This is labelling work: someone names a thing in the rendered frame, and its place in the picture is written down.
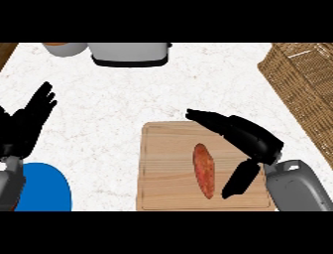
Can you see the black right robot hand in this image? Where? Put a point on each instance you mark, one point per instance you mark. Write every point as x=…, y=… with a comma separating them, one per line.
x=246, y=135

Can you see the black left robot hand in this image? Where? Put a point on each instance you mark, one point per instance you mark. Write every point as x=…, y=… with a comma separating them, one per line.
x=22, y=127

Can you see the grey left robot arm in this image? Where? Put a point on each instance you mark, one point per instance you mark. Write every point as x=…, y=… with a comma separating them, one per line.
x=0, y=185

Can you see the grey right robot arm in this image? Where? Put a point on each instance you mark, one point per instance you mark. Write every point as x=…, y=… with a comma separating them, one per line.
x=298, y=187

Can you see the orange sweet potato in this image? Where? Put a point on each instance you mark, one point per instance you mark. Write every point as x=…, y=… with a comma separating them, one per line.
x=203, y=170

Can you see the pale wooden cutting board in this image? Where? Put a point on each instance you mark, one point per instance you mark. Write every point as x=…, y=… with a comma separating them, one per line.
x=174, y=165

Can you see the brown wicker basket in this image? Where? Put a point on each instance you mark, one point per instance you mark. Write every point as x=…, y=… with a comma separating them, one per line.
x=316, y=99

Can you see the blue round plate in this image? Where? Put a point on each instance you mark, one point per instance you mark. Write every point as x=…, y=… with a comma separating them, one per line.
x=47, y=188

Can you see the grey round pot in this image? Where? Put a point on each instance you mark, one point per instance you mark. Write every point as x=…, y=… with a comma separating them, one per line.
x=65, y=49

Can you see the grey and black appliance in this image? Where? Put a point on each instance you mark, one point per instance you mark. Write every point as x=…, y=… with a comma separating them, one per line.
x=130, y=54

